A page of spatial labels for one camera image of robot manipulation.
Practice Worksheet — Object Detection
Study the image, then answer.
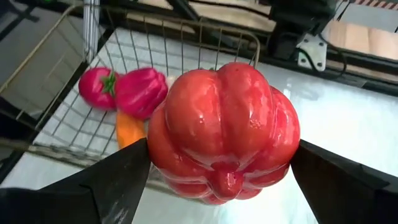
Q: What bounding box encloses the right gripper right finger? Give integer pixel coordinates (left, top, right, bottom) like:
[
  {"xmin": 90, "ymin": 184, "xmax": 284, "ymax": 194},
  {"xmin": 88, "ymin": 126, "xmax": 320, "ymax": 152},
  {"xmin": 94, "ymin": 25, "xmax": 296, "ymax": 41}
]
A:
[{"xmin": 290, "ymin": 139, "xmax": 398, "ymax": 224}]

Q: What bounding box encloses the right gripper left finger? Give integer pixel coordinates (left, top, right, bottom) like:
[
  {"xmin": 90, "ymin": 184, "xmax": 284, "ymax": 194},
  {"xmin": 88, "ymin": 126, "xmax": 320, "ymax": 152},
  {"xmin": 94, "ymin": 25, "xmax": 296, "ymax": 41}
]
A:
[{"xmin": 0, "ymin": 138, "xmax": 152, "ymax": 224}]

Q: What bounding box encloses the orange plastic carrot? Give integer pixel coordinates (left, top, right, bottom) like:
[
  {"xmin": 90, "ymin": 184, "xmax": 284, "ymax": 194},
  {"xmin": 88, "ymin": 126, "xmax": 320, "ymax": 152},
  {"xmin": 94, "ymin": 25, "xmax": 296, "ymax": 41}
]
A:
[{"xmin": 115, "ymin": 110, "xmax": 147, "ymax": 150}]

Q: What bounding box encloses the red plastic bell pepper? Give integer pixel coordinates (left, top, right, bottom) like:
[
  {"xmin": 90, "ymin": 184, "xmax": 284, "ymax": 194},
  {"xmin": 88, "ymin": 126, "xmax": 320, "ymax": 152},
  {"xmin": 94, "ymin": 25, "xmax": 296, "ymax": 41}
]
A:
[{"xmin": 114, "ymin": 67, "xmax": 169, "ymax": 121}]

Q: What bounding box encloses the orange-red ribbed plastic pumpkin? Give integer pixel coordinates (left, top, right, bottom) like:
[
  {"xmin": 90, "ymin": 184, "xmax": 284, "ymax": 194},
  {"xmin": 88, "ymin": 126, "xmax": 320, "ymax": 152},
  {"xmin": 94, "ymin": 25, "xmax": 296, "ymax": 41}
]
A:
[{"xmin": 147, "ymin": 61, "xmax": 302, "ymax": 206}]

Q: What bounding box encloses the white plastic garlic bulb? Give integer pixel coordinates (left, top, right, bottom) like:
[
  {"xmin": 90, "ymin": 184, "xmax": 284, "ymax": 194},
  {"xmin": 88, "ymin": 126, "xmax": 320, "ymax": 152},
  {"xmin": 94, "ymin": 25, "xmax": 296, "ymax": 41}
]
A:
[{"xmin": 166, "ymin": 74, "xmax": 178, "ymax": 91}]

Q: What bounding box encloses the wooden table base board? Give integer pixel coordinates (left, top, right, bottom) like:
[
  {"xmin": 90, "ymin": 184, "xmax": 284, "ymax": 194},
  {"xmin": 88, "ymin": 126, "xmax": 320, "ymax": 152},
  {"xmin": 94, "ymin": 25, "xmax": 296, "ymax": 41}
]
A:
[{"xmin": 136, "ymin": 0, "xmax": 398, "ymax": 62}]

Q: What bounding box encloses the grey wire basket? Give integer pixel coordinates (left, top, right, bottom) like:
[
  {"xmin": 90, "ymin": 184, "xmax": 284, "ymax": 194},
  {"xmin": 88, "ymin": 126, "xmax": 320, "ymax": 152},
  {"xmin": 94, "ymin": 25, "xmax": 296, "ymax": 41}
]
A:
[{"xmin": 0, "ymin": 3, "xmax": 262, "ymax": 187}]

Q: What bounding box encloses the black arm base cable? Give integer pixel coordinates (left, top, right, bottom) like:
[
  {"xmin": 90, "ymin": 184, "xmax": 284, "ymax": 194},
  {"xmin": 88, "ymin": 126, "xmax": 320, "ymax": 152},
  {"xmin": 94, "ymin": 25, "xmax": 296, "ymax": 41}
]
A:
[{"xmin": 317, "ymin": 30, "xmax": 348, "ymax": 78}]

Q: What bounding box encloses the ribbed grey metal post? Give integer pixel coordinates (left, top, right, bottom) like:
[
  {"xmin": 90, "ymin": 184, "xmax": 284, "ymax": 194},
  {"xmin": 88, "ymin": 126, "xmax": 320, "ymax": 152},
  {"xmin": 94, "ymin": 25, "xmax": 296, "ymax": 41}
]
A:
[{"xmin": 82, "ymin": 0, "xmax": 101, "ymax": 65}]

